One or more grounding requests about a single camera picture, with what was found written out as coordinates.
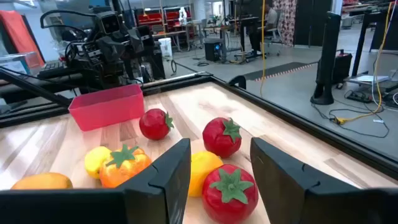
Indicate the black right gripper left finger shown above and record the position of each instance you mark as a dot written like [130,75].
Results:
[149,199]

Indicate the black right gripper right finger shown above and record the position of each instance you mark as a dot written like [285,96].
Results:
[298,193]

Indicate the orange toy tomato green stem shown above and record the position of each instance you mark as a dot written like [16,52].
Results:
[124,175]

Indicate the yellow-orange toy citrus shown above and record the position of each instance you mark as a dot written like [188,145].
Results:
[202,171]

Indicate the red toy tomato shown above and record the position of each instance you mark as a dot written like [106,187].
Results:
[217,208]
[153,125]
[217,140]

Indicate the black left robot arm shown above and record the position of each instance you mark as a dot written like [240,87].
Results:
[81,56]

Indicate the red storage shelves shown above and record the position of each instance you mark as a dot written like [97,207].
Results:
[149,18]

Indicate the white bin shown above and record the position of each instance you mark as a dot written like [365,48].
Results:
[164,46]

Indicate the red plastic bin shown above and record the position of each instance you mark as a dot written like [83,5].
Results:
[105,109]

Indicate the black keyboard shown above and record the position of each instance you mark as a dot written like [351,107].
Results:
[53,66]

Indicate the yellow toy lemon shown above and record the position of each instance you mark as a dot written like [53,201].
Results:
[93,160]

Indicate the red-orange cloth panel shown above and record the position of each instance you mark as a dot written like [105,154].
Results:
[18,34]

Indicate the black computer tower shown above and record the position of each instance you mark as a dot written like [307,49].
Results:
[213,50]

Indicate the orange toy mango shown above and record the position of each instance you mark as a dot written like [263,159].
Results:
[42,182]

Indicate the black power strip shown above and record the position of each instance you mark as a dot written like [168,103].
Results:
[359,97]

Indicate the black floor mat striped edge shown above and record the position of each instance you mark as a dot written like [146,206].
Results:
[273,71]

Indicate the black box with red top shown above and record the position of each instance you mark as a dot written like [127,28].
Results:
[342,68]

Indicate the black floor stand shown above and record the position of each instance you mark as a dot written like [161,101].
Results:
[325,62]

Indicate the grey flat board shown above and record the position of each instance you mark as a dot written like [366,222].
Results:
[368,78]

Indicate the black table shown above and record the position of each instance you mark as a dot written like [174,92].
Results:
[360,43]

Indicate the office chair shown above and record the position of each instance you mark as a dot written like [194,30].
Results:
[275,32]

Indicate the person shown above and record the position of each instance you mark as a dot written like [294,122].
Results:
[271,17]

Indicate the patterned curtain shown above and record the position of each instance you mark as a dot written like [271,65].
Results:
[287,21]

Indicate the black cabinet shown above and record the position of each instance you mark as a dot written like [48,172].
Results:
[311,21]

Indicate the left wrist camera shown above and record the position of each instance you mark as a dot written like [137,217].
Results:
[109,23]

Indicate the black aluminium table frame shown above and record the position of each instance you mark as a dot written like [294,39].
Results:
[311,128]

